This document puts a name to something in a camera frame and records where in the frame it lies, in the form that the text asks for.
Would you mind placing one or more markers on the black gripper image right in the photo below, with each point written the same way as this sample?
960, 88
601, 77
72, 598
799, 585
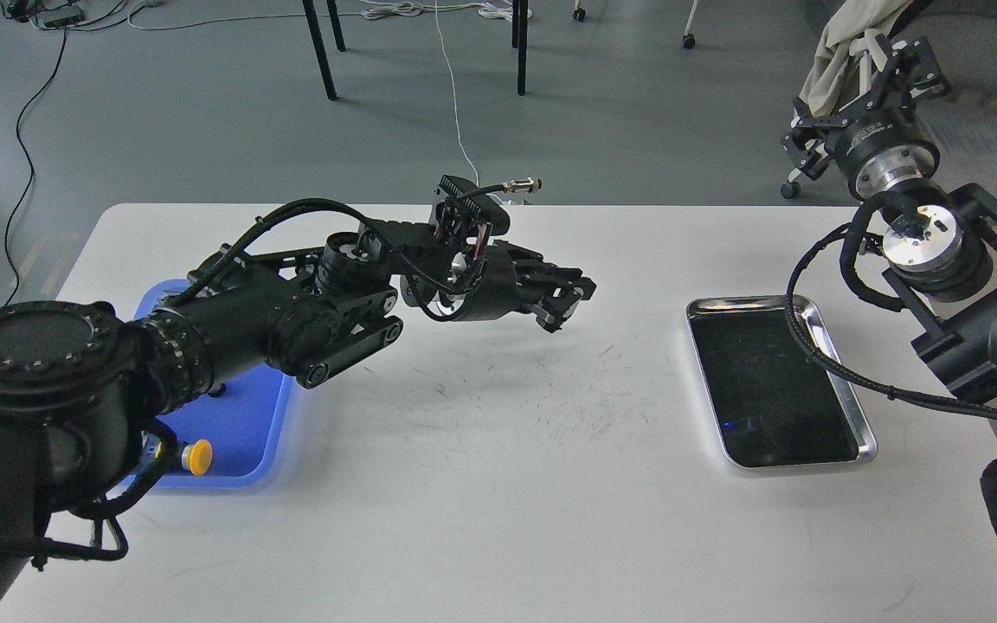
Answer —
888, 145

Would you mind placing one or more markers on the black table leg left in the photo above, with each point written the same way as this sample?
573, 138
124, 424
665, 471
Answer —
318, 42

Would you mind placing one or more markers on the black robot arm image left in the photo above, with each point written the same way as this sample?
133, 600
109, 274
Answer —
308, 290

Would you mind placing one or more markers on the grey office chair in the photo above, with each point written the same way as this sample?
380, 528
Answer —
963, 124

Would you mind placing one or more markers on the yellow push button switch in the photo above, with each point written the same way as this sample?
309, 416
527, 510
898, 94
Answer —
187, 458

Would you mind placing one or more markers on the silver metal tray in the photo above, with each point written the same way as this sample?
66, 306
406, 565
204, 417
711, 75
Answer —
772, 406

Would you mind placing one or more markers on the blue plastic tray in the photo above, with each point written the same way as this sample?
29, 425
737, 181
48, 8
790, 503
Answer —
242, 425

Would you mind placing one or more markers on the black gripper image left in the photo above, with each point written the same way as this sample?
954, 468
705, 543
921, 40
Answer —
516, 279

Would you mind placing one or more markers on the black table leg right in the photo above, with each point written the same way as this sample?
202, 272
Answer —
520, 17

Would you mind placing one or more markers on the black table leg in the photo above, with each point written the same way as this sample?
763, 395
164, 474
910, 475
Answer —
318, 42
520, 17

